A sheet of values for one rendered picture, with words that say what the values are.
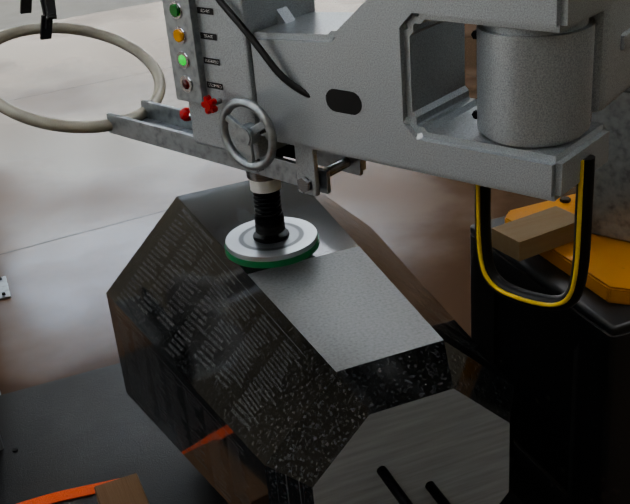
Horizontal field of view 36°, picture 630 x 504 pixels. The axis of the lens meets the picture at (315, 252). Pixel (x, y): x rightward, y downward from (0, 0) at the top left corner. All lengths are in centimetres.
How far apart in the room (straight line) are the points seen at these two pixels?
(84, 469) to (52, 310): 109
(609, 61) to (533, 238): 64
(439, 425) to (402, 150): 53
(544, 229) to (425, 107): 65
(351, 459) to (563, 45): 83
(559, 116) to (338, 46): 42
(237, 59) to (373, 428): 76
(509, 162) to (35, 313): 267
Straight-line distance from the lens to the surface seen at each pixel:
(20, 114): 242
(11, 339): 384
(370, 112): 178
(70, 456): 311
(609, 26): 173
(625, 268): 227
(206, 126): 208
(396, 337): 191
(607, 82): 177
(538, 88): 160
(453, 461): 196
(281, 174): 204
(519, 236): 228
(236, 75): 197
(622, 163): 231
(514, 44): 159
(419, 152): 174
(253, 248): 218
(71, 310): 395
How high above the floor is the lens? 183
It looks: 26 degrees down
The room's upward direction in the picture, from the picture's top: 5 degrees counter-clockwise
